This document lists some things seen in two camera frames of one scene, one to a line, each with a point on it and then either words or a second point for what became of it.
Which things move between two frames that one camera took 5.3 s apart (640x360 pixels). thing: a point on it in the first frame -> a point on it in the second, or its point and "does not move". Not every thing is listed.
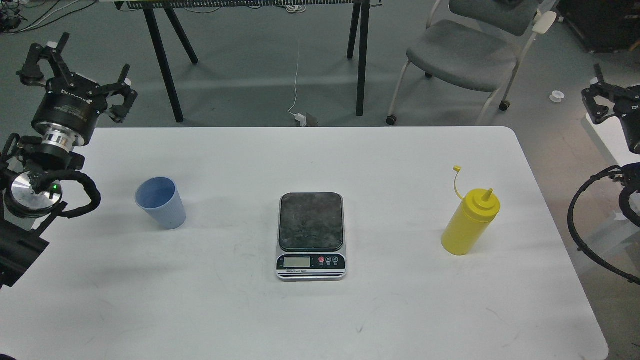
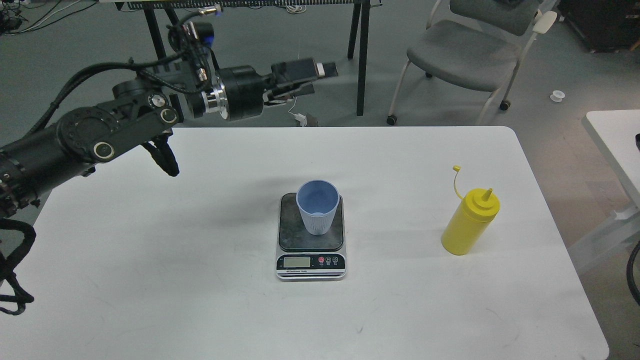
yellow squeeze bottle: x=470 y=221 does not move
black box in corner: x=604 y=26 does not move
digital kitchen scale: x=311 y=244 does not move
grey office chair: x=477 y=45 does not move
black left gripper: x=67 y=114 -> x=239 y=94
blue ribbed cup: x=160 y=197 -> x=318 y=200
